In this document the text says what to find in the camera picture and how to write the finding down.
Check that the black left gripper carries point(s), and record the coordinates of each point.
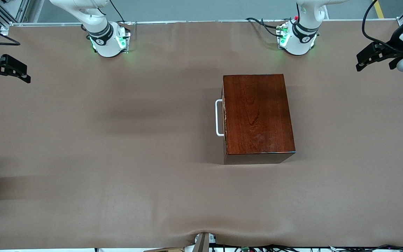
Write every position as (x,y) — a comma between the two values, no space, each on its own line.
(393,48)

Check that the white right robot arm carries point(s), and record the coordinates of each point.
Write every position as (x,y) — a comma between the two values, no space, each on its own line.
(105,43)

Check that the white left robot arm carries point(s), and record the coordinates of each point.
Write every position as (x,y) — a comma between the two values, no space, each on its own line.
(301,42)

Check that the yellow floor tape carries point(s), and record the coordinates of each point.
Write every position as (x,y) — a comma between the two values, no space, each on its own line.
(378,8)

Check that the dark red-brown wooden cabinet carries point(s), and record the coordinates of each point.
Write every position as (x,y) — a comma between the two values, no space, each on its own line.
(257,115)

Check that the brown table mat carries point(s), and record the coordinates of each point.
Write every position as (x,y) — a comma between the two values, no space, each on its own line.
(117,192)

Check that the grey metal bracket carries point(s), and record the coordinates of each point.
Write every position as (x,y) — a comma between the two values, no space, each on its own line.
(202,243)

